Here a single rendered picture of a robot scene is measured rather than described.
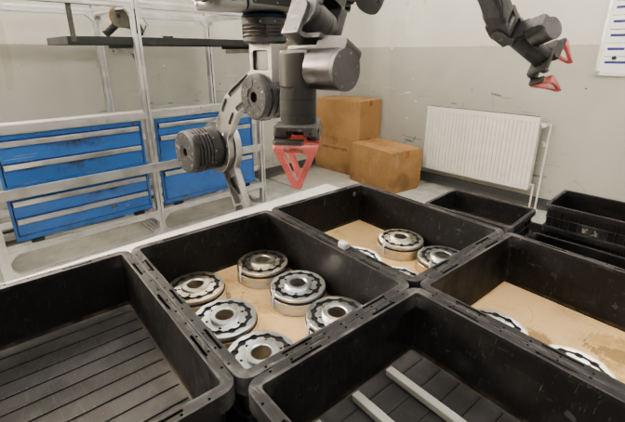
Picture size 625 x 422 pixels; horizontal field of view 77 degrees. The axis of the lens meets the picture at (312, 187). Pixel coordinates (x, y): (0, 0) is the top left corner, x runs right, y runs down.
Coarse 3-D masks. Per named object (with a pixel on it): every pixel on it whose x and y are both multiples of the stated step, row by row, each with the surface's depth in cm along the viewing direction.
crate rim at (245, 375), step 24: (168, 240) 74; (144, 264) 65; (360, 264) 66; (168, 288) 59; (408, 288) 59; (192, 312) 53; (360, 312) 53; (216, 336) 49; (312, 336) 49; (264, 360) 45; (240, 384) 43
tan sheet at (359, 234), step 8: (352, 224) 105; (360, 224) 105; (368, 224) 105; (328, 232) 100; (336, 232) 100; (344, 232) 100; (352, 232) 100; (360, 232) 100; (368, 232) 100; (376, 232) 100; (344, 240) 96; (352, 240) 96; (360, 240) 96; (368, 240) 96; (376, 240) 96; (368, 248) 92; (376, 248) 92; (392, 264) 85; (400, 264) 85; (408, 264) 85
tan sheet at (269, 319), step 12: (228, 276) 81; (228, 288) 76; (240, 288) 76; (252, 288) 76; (252, 300) 73; (264, 300) 73; (264, 312) 69; (276, 312) 69; (264, 324) 66; (276, 324) 66; (288, 324) 66; (300, 324) 66; (288, 336) 63; (300, 336) 63
